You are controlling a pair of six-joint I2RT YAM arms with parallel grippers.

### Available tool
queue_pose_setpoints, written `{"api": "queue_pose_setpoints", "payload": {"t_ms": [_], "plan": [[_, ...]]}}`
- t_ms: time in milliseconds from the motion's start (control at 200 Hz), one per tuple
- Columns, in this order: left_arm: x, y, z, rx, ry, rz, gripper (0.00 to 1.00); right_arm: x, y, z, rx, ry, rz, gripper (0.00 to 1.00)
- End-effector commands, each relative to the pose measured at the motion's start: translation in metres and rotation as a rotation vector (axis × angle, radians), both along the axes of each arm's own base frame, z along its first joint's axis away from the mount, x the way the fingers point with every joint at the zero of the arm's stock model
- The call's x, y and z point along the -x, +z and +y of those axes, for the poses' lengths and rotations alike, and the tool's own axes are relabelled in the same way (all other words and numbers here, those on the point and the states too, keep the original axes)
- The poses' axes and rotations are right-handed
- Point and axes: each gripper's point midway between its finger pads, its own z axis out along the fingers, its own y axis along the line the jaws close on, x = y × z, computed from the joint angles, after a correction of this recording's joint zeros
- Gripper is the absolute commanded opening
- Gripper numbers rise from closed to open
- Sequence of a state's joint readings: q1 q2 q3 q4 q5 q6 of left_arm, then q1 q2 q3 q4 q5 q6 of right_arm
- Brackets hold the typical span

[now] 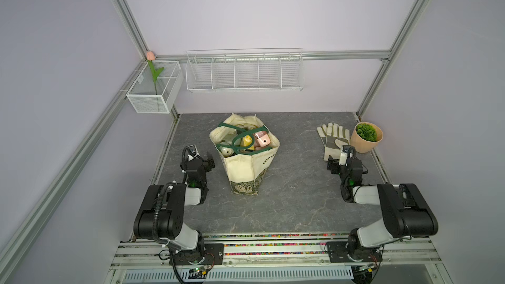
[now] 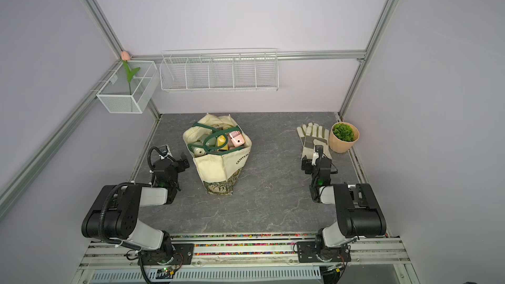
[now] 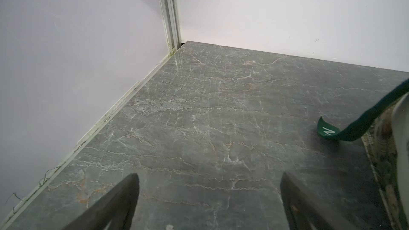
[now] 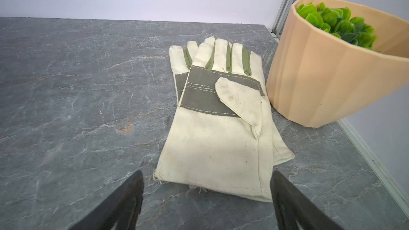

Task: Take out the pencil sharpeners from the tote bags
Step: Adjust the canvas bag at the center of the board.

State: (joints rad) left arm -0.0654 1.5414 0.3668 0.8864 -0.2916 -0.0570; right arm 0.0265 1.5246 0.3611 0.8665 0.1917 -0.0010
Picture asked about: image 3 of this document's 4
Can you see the aluminium frame corner post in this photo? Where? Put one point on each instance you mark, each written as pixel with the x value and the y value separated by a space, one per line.
pixel 170 16

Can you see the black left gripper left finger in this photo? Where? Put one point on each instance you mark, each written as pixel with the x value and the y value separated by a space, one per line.
pixel 114 211

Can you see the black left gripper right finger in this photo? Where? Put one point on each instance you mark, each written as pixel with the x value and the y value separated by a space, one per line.
pixel 304 210

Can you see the cream tote bag green handles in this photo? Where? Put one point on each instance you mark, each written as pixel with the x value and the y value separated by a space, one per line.
pixel 384 131

